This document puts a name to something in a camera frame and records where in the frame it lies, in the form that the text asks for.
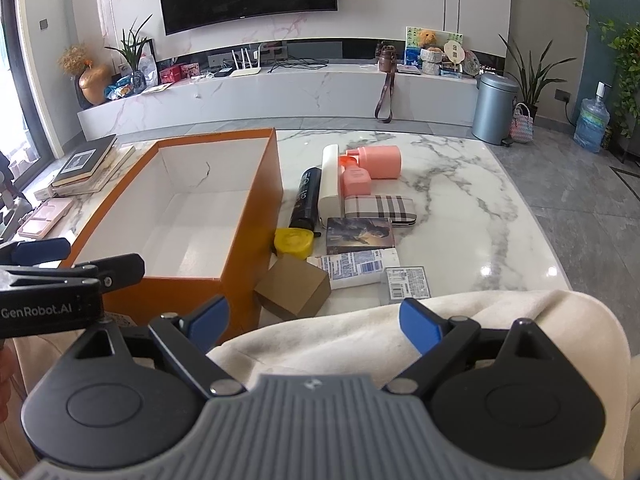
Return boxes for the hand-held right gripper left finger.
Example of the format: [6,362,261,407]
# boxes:
[74,296,248,400]

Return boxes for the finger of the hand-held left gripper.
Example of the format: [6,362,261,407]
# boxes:
[0,237,72,267]
[55,253,146,291]

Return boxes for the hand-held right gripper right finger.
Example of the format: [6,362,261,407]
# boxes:
[382,299,557,397]

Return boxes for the orange-rimmed white bin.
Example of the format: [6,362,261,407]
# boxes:
[59,127,284,346]

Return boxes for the illustrated card box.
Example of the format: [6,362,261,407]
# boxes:
[326,217,396,256]

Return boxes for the small pink bottle orange cap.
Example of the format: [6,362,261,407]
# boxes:
[339,155,372,197]

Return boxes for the black shampoo bottle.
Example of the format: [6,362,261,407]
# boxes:
[288,167,322,231]

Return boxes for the large pink pump bottle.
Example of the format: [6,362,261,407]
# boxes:
[345,145,403,182]

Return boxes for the long white box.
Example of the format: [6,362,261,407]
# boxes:
[318,144,346,220]

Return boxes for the pink compartment tray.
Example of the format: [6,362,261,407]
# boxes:
[17,197,74,239]

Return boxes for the cream cloth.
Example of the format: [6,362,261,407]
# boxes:
[207,287,628,480]

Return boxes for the white labelled packet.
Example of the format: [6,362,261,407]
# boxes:
[306,247,402,291]

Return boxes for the brown cardboard box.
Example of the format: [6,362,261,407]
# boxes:
[253,254,332,321]

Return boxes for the stack of books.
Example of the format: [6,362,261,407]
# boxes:
[35,144,137,200]

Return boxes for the dark cover book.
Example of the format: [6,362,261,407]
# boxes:
[51,134,118,187]

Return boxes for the yellow round container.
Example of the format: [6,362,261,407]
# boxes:
[274,228,316,260]

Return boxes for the plaid glasses case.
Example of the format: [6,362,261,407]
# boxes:
[344,194,420,225]

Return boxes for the gold vase with dried flowers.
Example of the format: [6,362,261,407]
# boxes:
[57,44,112,107]

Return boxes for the blue snack bags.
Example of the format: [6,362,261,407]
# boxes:
[104,77,136,101]

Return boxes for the red gift box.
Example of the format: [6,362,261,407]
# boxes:
[160,62,201,85]

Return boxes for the green plant in glass vase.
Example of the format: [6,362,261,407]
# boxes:
[105,14,153,96]

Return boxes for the woven basket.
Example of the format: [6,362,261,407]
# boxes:
[509,103,535,145]

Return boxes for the silver pedal bin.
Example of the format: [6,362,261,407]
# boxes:
[471,72,521,147]

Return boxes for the white router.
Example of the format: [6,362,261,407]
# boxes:
[230,46,262,78]

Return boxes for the marble television cabinet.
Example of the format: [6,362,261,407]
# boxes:
[77,57,506,143]

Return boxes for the blue water jug with pump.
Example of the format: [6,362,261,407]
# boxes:
[573,81,612,154]

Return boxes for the tall leafy potted plant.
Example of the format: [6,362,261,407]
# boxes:
[498,34,566,122]

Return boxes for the colourful painting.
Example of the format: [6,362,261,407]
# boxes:
[404,26,464,68]

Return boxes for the round white fan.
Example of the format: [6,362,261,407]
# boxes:
[442,40,466,72]

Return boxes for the climbing green plant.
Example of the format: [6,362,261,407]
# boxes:
[597,20,640,139]

